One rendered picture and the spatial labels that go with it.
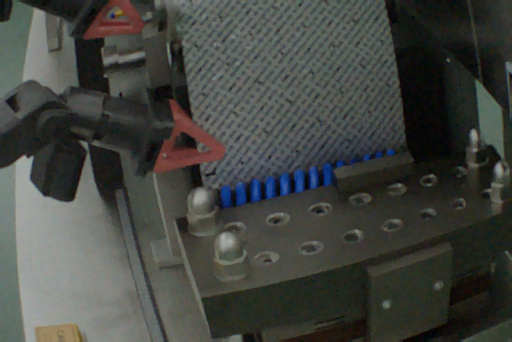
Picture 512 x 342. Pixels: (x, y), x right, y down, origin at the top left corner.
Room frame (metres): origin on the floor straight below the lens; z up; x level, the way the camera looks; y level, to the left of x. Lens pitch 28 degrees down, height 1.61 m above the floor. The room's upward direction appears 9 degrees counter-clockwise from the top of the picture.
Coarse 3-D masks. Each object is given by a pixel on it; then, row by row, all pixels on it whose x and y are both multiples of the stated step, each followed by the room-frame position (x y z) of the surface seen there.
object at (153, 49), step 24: (120, 48) 1.14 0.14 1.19; (144, 48) 1.12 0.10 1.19; (120, 72) 1.13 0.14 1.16; (168, 72) 1.12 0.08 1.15; (120, 96) 1.15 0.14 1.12; (168, 96) 1.12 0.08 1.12; (168, 192) 1.13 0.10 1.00; (168, 216) 1.13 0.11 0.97; (168, 240) 1.13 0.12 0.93; (168, 264) 1.12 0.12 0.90
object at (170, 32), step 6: (168, 0) 1.06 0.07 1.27; (384, 0) 1.10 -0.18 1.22; (168, 6) 1.06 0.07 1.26; (168, 12) 1.06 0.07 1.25; (168, 18) 1.06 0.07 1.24; (174, 18) 1.06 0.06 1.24; (168, 24) 1.06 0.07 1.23; (174, 24) 1.06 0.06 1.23; (168, 30) 1.07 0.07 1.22; (174, 30) 1.06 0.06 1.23; (168, 36) 1.08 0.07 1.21; (174, 36) 1.07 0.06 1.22; (168, 42) 1.10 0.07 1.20; (174, 42) 1.08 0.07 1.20
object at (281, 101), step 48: (192, 48) 1.05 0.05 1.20; (240, 48) 1.06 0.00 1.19; (288, 48) 1.07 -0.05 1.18; (336, 48) 1.07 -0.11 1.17; (384, 48) 1.08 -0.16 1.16; (192, 96) 1.05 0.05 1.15; (240, 96) 1.06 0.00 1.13; (288, 96) 1.07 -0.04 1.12; (336, 96) 1.07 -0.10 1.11; (384, 96) 1.08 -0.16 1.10; (240, 144) 1.06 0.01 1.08; (288, 144) 1.06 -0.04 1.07; (336, 144) 1.07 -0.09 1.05; (384, 144) 1.08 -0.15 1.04
